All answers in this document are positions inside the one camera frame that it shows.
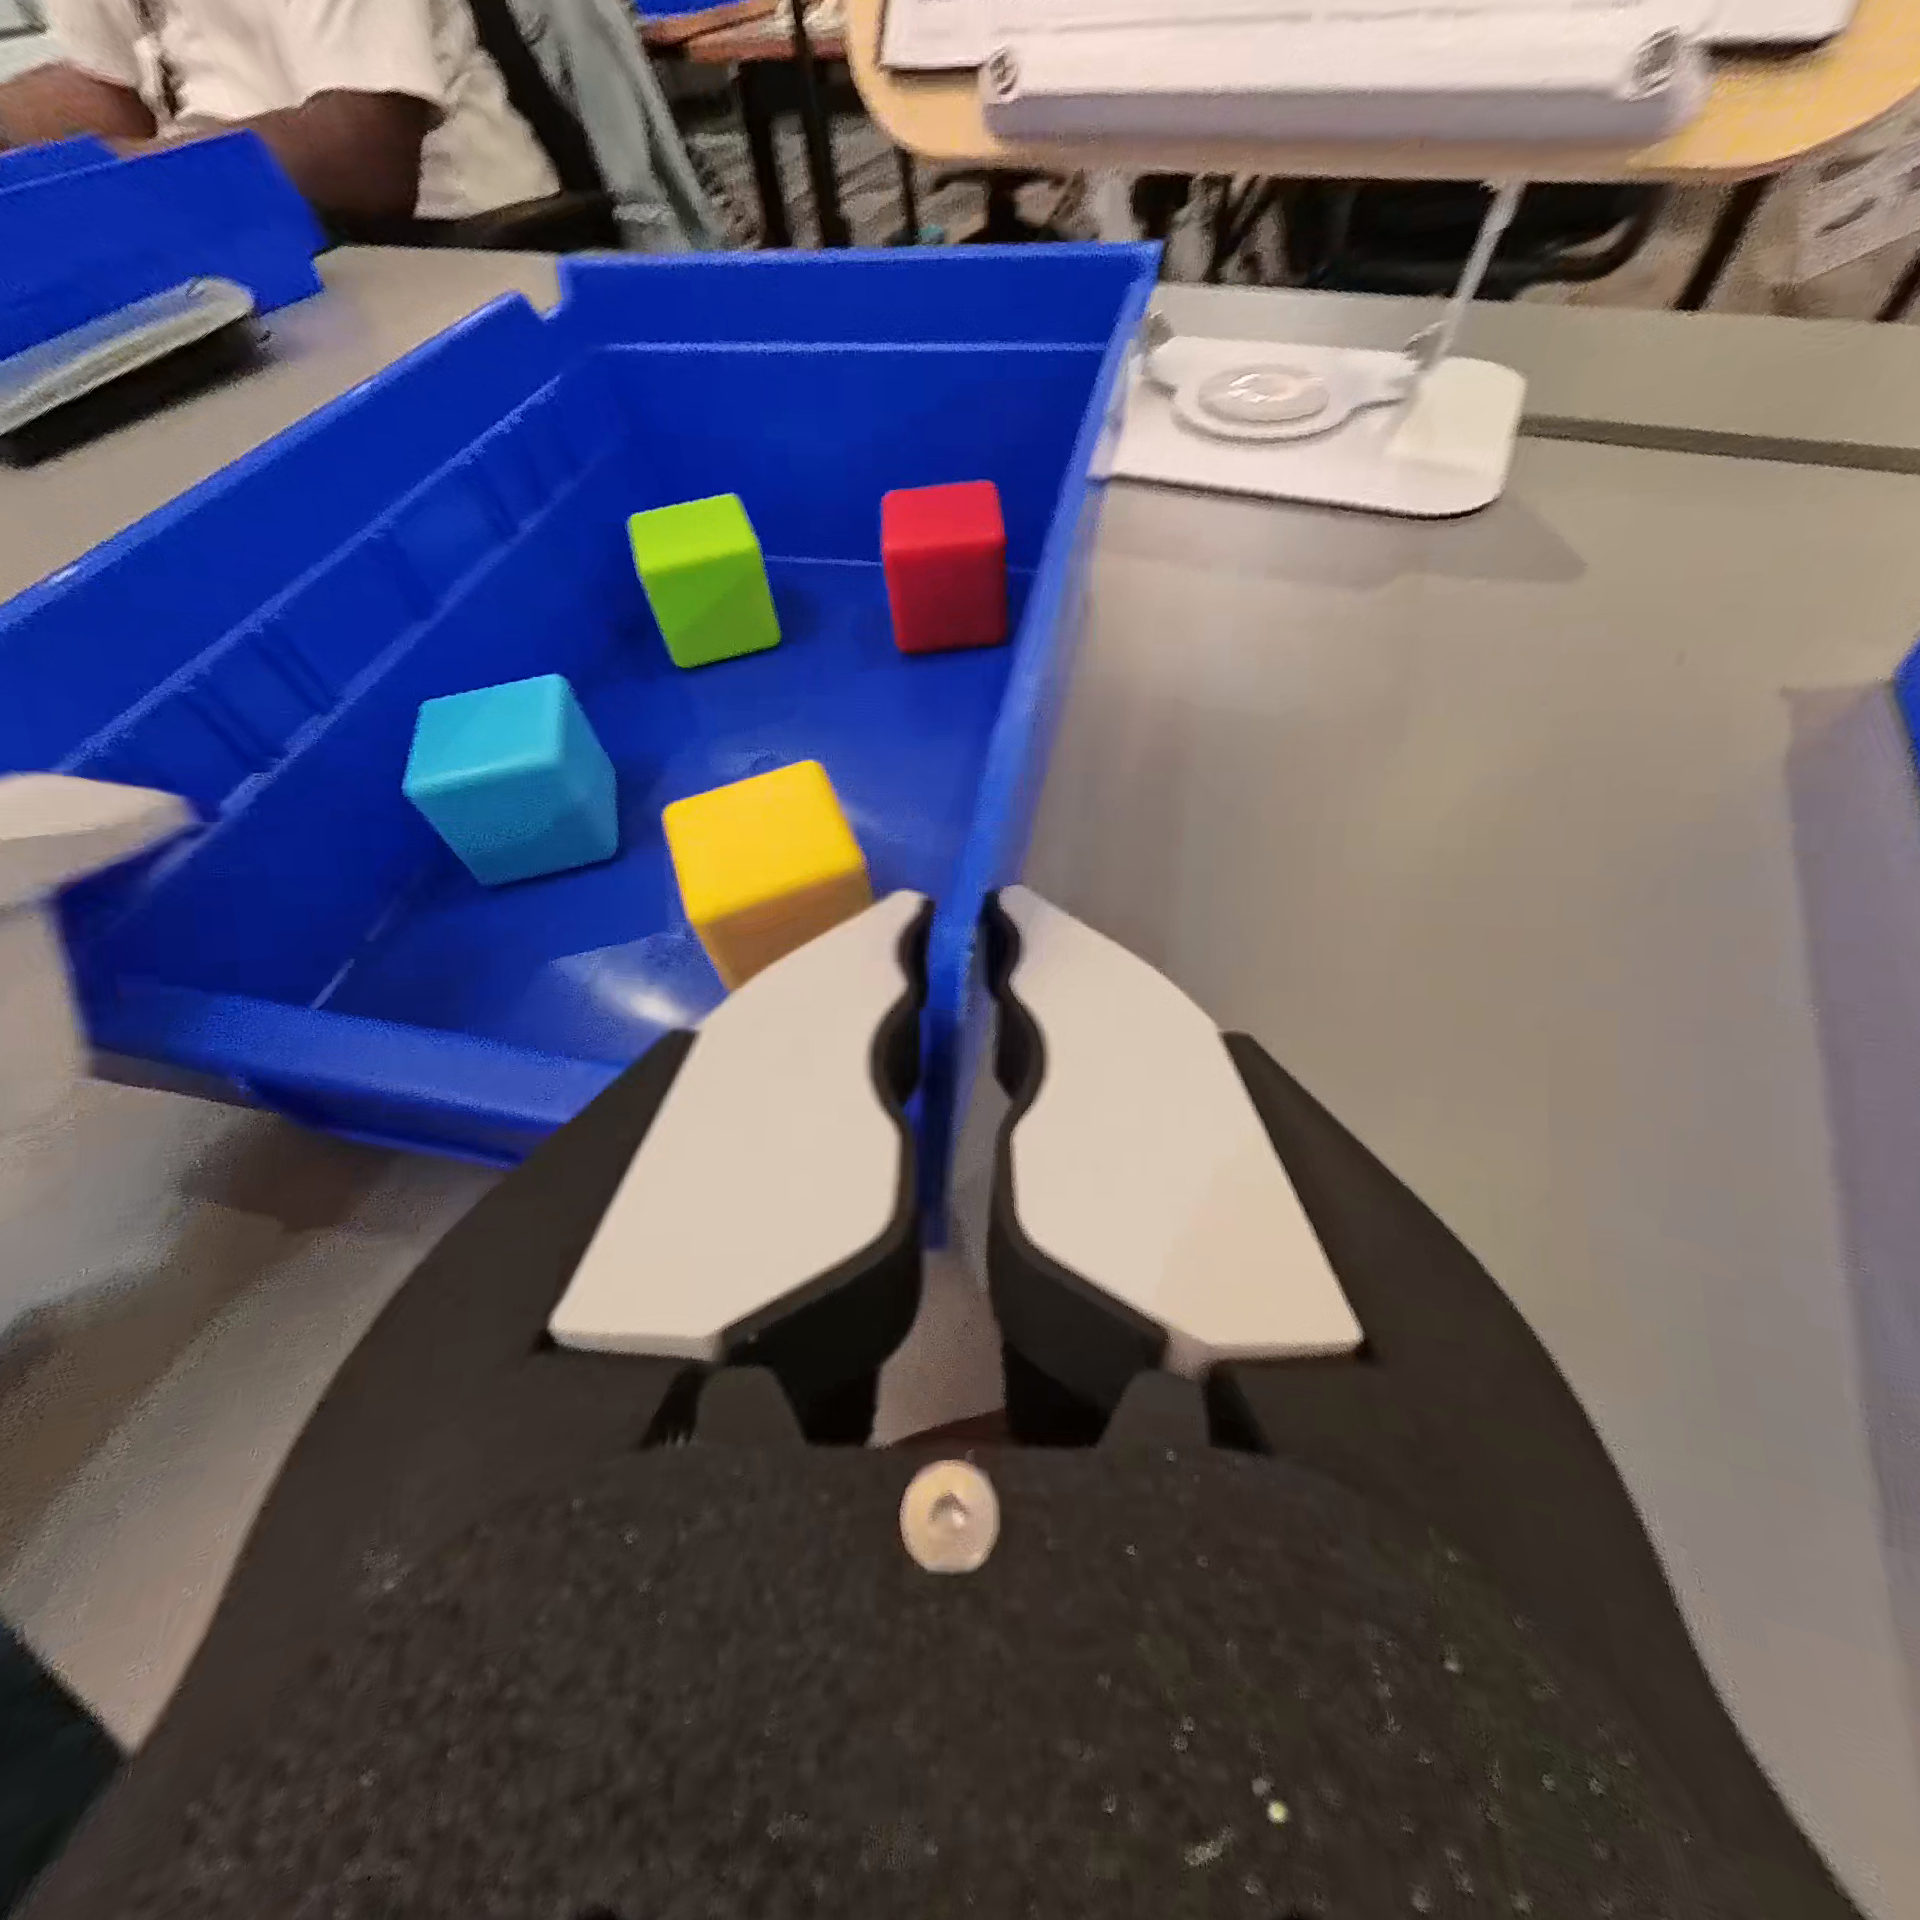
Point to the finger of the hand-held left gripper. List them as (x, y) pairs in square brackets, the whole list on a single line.
[(32, 1020), (75, 841)]

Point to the person's leg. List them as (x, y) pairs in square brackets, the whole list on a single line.
[(44, 1741)]

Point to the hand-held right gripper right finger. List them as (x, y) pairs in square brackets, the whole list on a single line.
[(1170, 1185)]

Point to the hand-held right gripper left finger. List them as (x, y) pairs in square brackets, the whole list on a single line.
[(751, 1185)]

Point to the printed instruction sheet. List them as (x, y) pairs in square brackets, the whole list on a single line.
[(1321, 75)]

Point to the green cube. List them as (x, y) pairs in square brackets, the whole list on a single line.
[(703, 579)]

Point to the blue plastic bin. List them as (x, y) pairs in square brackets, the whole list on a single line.
[(1910, 674), (150, 225), (301, 674)]

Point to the wooden board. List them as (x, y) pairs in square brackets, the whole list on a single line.
[(931, 121)]

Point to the light blue cube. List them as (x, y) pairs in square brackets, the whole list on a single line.
[(510, 781)]

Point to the red cube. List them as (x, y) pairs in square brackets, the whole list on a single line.
[(942, 570)]

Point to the printed paper sheet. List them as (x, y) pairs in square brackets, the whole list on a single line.
[(1860, 225)]

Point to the yellow cube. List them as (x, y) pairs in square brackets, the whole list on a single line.
[(764, 855)]

